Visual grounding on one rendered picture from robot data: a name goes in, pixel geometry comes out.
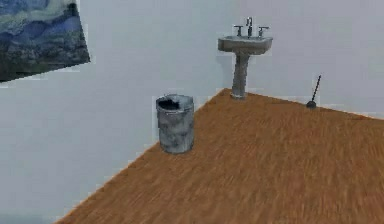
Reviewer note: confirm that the grey metal garbage can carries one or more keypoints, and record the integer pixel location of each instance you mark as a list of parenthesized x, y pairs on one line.
[(175, 126)]

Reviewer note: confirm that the black toilet plunger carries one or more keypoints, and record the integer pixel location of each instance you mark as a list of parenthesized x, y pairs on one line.
[(312, 100)]

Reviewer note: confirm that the grey pedestal sink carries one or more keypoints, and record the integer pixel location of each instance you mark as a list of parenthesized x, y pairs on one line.
[(243, 46)]

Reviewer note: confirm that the blue landscape wall painting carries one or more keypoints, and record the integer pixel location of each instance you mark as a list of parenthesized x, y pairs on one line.
[(36, 36)]

